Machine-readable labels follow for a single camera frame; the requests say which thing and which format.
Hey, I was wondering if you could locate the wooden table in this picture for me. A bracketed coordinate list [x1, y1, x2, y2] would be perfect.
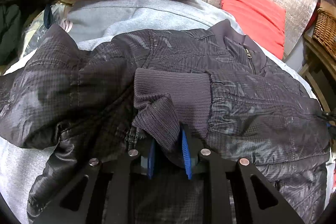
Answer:
[299, 32, 335, 112]

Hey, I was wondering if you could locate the dark quilted jacket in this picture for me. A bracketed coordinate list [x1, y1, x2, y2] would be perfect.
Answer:
[1, 20, 330, 223]

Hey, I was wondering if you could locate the wicker basket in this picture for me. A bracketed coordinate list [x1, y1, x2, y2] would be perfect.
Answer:
[313, 8, 336, 60]

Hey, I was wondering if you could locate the red cushion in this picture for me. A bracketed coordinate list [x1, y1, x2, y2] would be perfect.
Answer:
[221, 0, 286, 60]

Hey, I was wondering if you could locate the grey blanket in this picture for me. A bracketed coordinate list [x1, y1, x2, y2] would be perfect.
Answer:
[0, 0, 328, 224]

